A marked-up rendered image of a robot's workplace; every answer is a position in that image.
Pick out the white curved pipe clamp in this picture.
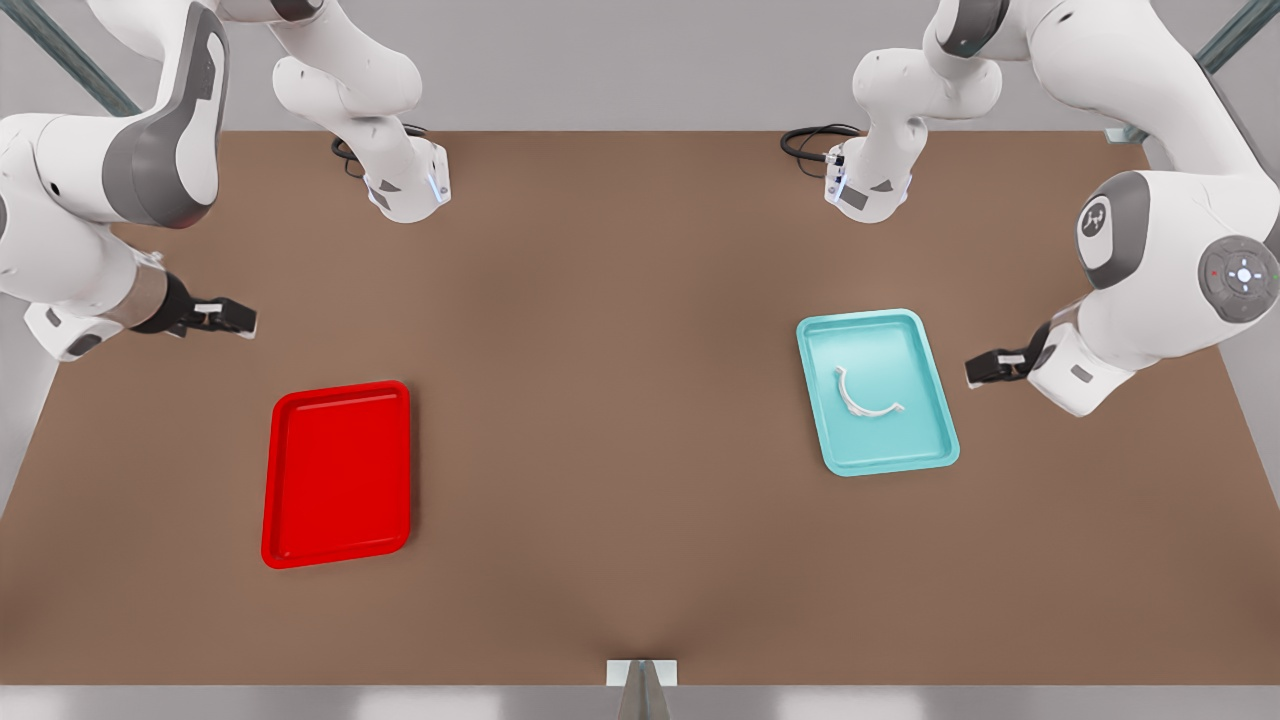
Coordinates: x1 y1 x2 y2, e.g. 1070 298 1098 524
833 365 907 419

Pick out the turquoise rectangular tray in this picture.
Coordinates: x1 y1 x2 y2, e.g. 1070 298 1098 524
795 308 962 478

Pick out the red rectangular tray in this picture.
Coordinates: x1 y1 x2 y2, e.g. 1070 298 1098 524
261 379 413 571

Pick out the black cable loop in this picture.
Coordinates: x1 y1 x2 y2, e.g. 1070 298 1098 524
780 124 863 180
331 124 431 181

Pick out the silver frame post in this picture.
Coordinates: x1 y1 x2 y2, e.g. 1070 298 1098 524
0 0 143 119
1105 0 1280 145
606 659 678 720

